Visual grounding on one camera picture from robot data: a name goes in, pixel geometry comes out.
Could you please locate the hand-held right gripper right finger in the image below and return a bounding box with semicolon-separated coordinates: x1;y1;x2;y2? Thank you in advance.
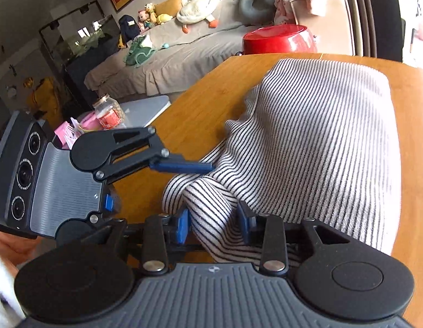
237;201;354;277

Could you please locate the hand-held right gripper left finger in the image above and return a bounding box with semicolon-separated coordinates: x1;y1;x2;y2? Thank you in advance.
92;208;190;276

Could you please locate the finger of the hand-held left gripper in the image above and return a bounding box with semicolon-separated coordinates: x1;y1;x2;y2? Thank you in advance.
94;126;213;183

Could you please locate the striped knit garment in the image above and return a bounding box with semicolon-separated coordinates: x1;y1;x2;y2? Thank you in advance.
162;58;402;269

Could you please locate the person's left forearm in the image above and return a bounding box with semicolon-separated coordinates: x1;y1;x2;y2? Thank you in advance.
0;227;39;271

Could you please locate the pink packet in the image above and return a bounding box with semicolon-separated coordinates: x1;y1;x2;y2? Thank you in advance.
54;116;99;150

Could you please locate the white storage box grey lid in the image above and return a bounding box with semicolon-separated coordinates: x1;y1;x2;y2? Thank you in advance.
120;95;172;131

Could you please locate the yellow bag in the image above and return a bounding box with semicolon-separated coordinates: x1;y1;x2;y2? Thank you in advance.
25;77;63;127

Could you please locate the grey covered sofa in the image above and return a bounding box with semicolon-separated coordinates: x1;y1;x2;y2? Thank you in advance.
84;0;301;97

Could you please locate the green dinosaur plush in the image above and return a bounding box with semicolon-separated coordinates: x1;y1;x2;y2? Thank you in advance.
123;35;158;68

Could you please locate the glass fish tank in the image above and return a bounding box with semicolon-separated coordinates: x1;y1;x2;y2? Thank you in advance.
39;1;123;110

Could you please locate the dark blue plush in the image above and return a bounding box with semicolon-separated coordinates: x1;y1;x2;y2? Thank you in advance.
117;15;142;49

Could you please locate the red plastic basin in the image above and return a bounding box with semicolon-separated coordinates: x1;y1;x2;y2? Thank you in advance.
242;25;318;55

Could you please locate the yellow pillow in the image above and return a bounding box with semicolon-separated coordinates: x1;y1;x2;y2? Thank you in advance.
154;0;183;18

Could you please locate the white goose plush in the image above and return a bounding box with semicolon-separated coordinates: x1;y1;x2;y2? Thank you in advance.
176;0;223;34

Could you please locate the grey neck pillow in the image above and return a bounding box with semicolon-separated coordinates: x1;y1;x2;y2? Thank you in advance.
239;0;279;25

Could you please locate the dark curtain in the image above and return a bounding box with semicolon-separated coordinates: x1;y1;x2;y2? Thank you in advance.
348;0;380;57

